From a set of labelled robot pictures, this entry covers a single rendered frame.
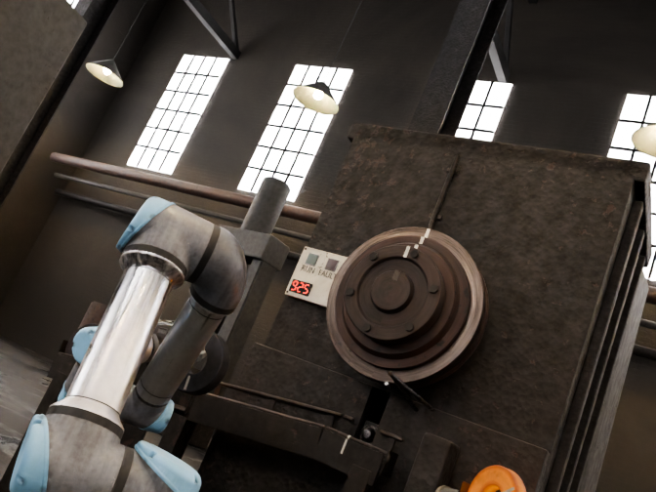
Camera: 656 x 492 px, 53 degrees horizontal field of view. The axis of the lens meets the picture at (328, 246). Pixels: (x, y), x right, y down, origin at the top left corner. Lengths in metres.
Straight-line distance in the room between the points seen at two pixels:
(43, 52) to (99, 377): 3.18
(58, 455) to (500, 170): 1.61
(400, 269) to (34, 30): 2.75
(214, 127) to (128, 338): 10.80
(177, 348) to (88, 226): 11.24
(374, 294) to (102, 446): 1.01
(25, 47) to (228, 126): 7.87
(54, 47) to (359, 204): 2.37
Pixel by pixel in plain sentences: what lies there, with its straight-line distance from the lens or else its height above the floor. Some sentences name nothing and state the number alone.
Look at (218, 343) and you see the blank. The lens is 1.59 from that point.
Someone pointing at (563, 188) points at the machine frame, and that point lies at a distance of 2.13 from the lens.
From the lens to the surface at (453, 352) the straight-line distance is 1.83.
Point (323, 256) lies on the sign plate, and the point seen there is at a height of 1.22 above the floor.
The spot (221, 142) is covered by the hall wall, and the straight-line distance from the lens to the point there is 11.55.
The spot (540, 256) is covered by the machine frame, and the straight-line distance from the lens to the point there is 2.04.
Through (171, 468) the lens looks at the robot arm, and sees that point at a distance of 1.04.
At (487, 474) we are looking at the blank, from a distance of 1.63.
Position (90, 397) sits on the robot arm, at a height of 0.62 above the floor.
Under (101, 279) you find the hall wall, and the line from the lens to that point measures 11.76.
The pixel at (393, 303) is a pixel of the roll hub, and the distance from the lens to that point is 1.82.
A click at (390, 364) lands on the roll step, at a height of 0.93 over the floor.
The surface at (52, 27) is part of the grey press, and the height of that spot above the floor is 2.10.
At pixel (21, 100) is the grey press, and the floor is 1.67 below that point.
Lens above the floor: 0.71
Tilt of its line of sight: 14 degrees up
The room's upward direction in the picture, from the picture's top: 23 degrees clockwise
